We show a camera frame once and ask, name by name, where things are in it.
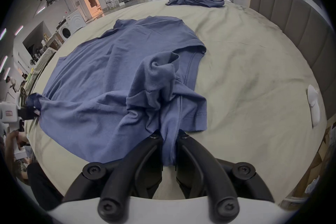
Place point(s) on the white hand controller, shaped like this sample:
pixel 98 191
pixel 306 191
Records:
pixel 313 104

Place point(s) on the bed with beige sheet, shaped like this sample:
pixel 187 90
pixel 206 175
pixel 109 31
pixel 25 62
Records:
pixel 252 65

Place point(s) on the person's legs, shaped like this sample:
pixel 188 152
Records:
pixel 43 186

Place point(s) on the dark blue shirt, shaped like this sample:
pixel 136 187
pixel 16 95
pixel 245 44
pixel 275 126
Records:
pixel 196 0
pixel 105 81

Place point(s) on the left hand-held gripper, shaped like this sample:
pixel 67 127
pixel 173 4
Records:
pixel 9 112

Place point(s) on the white washing machine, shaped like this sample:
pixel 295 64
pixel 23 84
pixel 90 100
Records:
pixel 70 24

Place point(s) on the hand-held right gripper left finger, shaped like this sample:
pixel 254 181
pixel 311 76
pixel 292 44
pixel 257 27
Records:
pixel 136 162

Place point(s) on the person's left hand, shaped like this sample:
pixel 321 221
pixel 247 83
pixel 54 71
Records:
pixel 11 140

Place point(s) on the grey padded headboard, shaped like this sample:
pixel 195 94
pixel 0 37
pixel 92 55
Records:
pixel 296 13

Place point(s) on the crumpled dark blue shirt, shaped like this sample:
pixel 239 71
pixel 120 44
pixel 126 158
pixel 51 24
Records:
pixel 196 0

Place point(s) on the brown carton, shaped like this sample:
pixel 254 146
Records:
pixel 319 157

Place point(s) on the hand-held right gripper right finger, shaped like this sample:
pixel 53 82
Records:
pixel 202 162

